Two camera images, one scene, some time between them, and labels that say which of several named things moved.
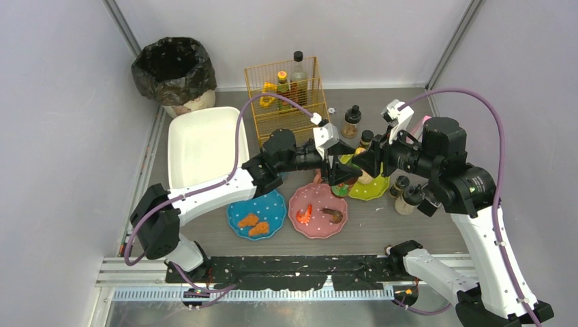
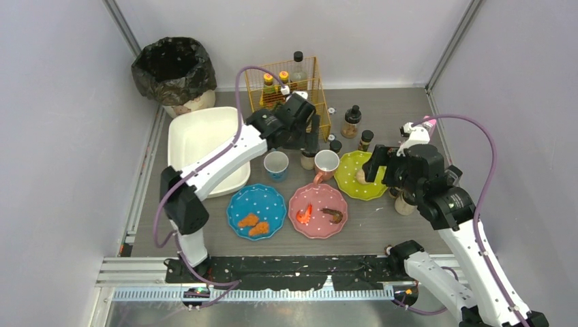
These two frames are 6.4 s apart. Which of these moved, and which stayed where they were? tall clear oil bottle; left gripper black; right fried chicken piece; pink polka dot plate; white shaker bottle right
Moved: left gripper black
Stayed: tall clear oil bottle; pink polka dot plate; white shaker bottle right; right fried chicken piece
